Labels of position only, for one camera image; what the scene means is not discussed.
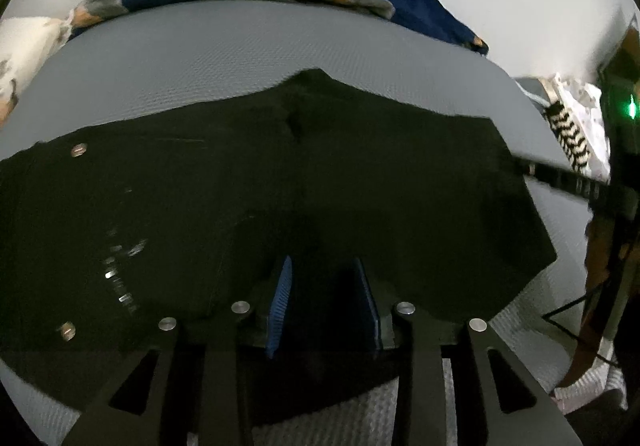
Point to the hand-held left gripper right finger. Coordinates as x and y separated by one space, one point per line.
369 311

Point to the white printed cloth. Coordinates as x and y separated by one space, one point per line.
592 105

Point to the black pants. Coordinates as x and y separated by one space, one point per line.
300 186

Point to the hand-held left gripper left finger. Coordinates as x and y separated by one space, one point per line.
280 306

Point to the black white striped cloth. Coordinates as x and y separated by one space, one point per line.
570 140

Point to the white floral pillow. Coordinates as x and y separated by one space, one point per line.
25 45

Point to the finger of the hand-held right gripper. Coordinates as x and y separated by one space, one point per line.
560 178

